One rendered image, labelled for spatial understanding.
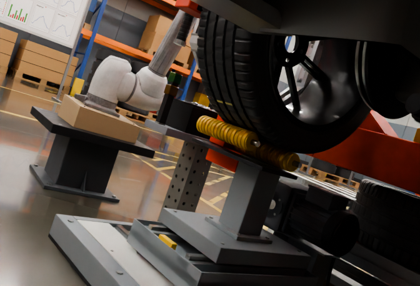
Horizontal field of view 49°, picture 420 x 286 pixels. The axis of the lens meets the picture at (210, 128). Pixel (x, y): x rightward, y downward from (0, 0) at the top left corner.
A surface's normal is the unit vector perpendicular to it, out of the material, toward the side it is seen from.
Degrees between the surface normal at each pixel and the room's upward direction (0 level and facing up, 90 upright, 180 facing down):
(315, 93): 62
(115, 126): 90
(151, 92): 105
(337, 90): 70
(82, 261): 90
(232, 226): 90
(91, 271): 90
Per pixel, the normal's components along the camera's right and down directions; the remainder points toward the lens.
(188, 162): -0.74, -0.23
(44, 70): 0.53, 0.20
